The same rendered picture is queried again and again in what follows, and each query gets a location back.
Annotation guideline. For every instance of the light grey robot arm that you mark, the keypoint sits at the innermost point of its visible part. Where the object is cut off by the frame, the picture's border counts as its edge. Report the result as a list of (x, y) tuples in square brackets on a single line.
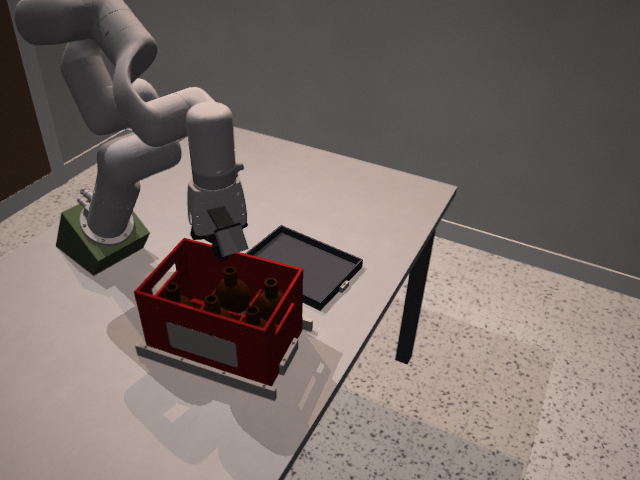
[(123, 161)]

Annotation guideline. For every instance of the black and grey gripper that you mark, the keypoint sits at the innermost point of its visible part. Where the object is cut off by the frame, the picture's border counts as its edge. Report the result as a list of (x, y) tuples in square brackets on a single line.
[(200, 200)]

